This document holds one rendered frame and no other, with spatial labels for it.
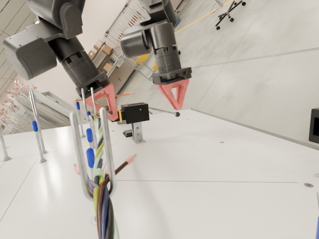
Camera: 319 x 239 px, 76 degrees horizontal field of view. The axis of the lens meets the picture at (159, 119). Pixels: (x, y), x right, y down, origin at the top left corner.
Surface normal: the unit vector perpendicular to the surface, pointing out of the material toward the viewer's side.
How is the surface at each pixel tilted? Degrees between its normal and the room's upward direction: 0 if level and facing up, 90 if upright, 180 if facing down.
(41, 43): 142
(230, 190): 48
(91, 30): 90
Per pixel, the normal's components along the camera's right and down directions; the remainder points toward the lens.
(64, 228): -0.07, -0.97
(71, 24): 0.80, 0.52
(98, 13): 0.33, 0.16
